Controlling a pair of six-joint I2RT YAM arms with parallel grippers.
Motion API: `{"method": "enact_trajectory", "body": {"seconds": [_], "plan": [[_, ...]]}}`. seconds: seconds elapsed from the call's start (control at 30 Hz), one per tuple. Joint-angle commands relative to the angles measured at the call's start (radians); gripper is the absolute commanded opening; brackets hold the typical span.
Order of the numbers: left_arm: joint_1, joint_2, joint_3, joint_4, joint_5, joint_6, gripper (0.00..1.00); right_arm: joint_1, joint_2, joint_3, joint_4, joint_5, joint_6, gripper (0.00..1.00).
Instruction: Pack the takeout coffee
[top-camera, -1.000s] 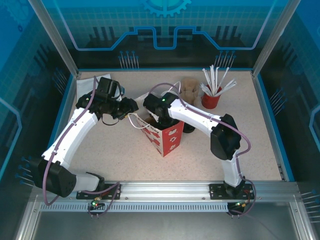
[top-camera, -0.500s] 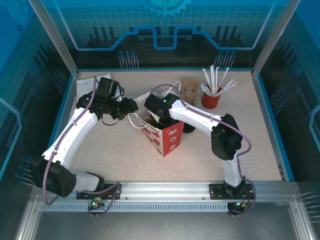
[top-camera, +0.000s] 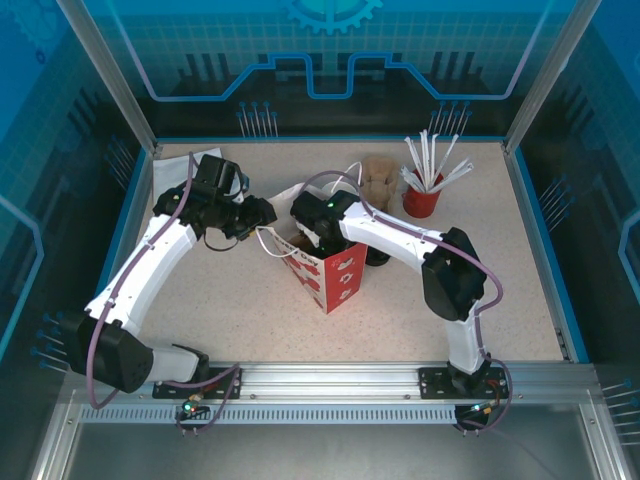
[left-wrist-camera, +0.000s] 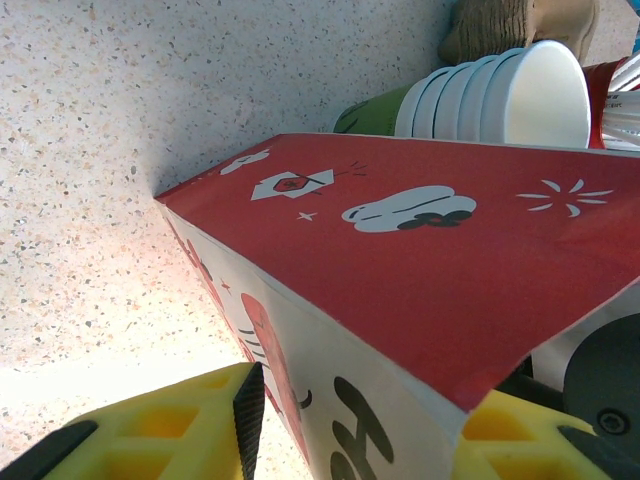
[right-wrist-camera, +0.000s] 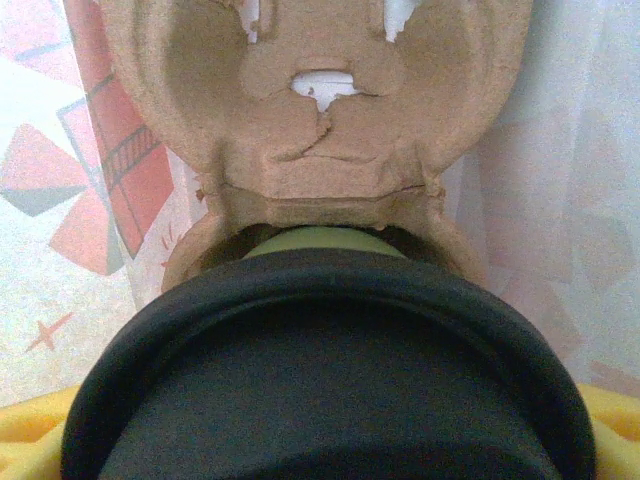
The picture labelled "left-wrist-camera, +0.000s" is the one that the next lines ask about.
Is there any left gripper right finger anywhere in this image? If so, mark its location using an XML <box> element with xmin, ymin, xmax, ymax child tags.
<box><xmin>457</xmin><ymin>388</ymin><xmax>619</xmax><ymax>480</ymax></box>

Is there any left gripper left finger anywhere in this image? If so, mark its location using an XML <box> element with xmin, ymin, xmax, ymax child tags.
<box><xmin>0</xmin><ymin>362</ymin><xmax>266</xmax><ymax>480</ymax></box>

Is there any red and white paper bag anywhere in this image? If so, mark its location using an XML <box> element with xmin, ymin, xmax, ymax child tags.
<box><xmin>153</xmin><ymin>132</ymin><xmax>640</xmax><ymax>480</ymax></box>

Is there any white paper-wrapped straw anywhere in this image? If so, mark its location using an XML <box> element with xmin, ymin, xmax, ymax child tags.
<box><xmin>602</xmin><ymin>92</ymin><xmax>640</xmax><ymax>121</ymax></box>
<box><xmin>607</xmin><ymin>62</ymin><xmax>640</xmax><ymax>94</ymax></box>

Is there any stack of green paper cups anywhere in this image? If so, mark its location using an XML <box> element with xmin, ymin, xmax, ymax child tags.
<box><xmin>332</xmin><ymin>39</ymin><xmax>594</xmax><ymax>151</ymax></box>

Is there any red metal straw tin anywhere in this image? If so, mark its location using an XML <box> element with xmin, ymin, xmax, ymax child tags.
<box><xmin>581</xmin><ymin>53</ymin><xmax>640</xmax><ymax>151</ymax></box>

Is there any stack of pulp cup carriers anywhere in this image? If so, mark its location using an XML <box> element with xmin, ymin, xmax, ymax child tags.
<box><xmin>438</xmin><ymin>0</ymin><xmax>601</xmax><ymax>64</ymax></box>

